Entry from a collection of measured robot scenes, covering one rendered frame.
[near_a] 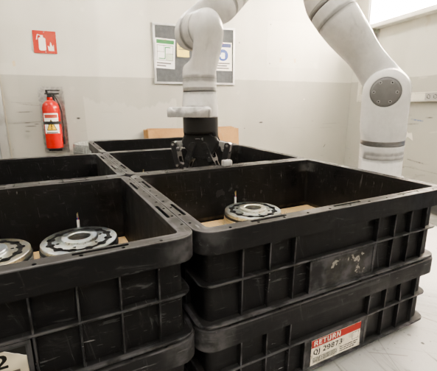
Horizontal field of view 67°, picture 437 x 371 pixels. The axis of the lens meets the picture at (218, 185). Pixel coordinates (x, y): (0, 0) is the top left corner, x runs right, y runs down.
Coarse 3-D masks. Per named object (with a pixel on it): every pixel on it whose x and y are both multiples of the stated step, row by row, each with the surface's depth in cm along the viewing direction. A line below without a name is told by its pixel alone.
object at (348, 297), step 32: (352, 288) 43; (384, 288) 46; (416, 288) 52; (192, 320) 36; (256, 320) 36; (288, 320) 38; (320, 320) 43; (352, 320) 45; (384, 320) 50; (416, 320) 52; (224, 352) 36; (256, 352) 39; (288, 352) 40
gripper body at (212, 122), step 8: (184, 120) 68; (192, 120) 67; (200, 120) 67; (208, 120) 67; (216, 120) 69; (184, 128) 69; (192, 128) 67; (200, 128) 67; (208, 128) 68; (216, 128) 69; (184, 136) 71; (192, 136) 71; (200, 136) 70; (208, 136) 70; (216, 136) 69; (184, 144) 72; (200, 144) 70; (208, 144) 70; (216, 144) 69; (200, 152) 71
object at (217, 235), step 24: (216, 168) 62; (240, 168) 65; (336, 168) 65; (408, 192) 46; (432, 192) 46; (288, 216) 35; (312, 216) 37; (336, 216) 38; (360, 216) 40; (384, 216) 42; (192, 240) 32; (216, 240) 31; (240, 240) 33; (264, 240) 34
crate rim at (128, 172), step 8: (112, 152) 82; (120, 152) 83; (128, 152) 84; (136, 152) 85; (144, 152) 86; (264, 152) 86; (272, 152) 83; (280, 152) 82; (112, 160) 70; (272, 160) 70; (280, 160) 71; (120, 168) 62; (184, 168) 62; (192, 168) 62; (200, 168) 62; (128, 176) 57
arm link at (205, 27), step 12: (204, 12) 61; (216, 12) 63; (192, 24) 62; (204, 24) 61; (216, 24) 62; (192, 36) 63; (204, 36) 62; (216, 36) 63; (204, 48) 63; (216, 48) 65; (192, 60) 64; (204, 60) 64; (216, 60) 66; (192, 72) 65; (204, 72) 65; (192, 84) 66; (204, 84) 66; (216, 84) 68
